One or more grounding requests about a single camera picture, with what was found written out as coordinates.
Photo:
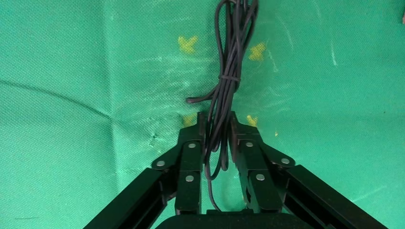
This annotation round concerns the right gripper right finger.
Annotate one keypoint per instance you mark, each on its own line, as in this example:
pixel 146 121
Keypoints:
pixel 253 158

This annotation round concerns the green table mat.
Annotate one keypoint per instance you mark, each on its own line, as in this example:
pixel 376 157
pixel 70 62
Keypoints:
pixel 79 63

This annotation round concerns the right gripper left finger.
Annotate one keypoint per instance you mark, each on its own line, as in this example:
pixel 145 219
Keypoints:
pixel 189 158

